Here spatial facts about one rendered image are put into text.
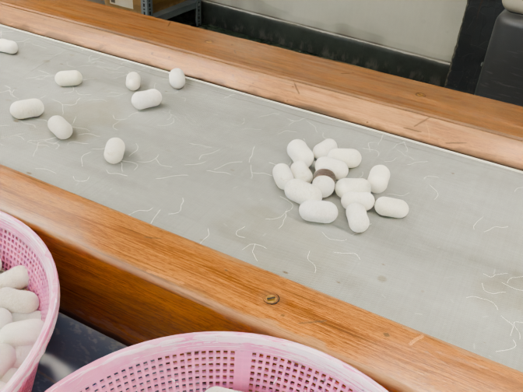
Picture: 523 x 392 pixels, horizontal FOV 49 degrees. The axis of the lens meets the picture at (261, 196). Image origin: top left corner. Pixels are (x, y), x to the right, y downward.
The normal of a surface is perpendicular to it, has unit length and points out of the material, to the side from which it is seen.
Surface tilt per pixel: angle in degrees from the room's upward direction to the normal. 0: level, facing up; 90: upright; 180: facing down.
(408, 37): 88
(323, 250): 0
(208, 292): 0
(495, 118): 0
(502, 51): 90
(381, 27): 88
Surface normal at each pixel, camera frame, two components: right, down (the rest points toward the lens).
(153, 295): -0.46, 0.49
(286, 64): 0.05, -0.82
